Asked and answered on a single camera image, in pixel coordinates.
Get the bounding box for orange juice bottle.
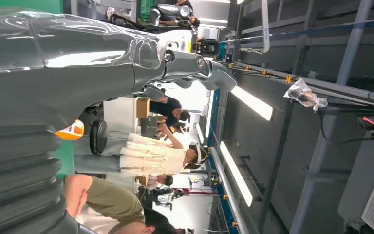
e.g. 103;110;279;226
56;119;85;141

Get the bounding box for black round stool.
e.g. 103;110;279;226
89;119;109;156

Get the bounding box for green table mat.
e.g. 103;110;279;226
54;139;75;180

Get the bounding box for cardboard box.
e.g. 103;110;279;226
136;97;151;119

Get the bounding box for person in dark shirt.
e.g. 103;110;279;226
149;96;191;129

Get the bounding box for standing person in white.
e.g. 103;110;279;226
120;127;209;177

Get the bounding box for seated background person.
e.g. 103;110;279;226
135;174;174;191

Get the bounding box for background white black robot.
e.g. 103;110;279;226
153;187;185;211

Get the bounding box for long ceiling light strip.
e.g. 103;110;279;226
230;85;274;122
219;141;254;208

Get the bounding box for clear plastic bag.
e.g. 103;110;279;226
283;77;328;113

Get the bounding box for black camera device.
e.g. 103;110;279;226
193;38;221;58

